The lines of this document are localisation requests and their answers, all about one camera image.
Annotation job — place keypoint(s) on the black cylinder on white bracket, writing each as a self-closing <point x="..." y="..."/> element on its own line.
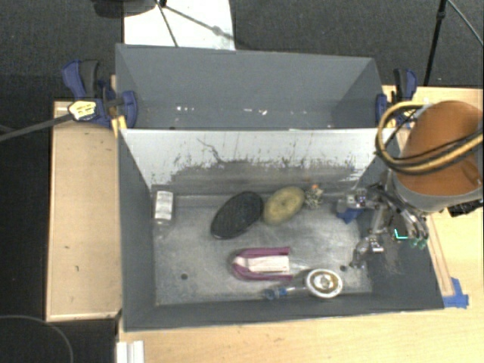
<point x="467" y="208"/>

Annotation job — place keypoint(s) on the pale wood board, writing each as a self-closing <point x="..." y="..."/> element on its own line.
<point x="83" y="210"/>

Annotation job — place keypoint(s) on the grey metal bin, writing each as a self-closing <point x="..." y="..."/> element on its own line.
<point x="242" y="89"/>

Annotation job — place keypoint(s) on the white round tin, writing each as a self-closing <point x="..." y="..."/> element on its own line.
<point x="324" y="283"/>

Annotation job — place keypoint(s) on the small blue object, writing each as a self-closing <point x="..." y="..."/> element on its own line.
<point x="348" y="215"/>

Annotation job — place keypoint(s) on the purple and white horseshoe object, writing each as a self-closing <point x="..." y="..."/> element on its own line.
<point x="261" y="265"/>

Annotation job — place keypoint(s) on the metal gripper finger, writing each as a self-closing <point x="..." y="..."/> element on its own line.
<point x="368" y="245"/>
<point x="357" y="199"/>

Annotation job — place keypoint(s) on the olive-yellow toy potato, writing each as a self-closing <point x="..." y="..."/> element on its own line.
<point x="284" y="205"/>

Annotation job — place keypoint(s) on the clear tube with blue tip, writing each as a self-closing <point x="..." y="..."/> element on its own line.
<point x="281" y="291"/>

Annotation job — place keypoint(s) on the black oval brush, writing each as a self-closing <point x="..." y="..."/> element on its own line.
<point x="237" y="215"/>

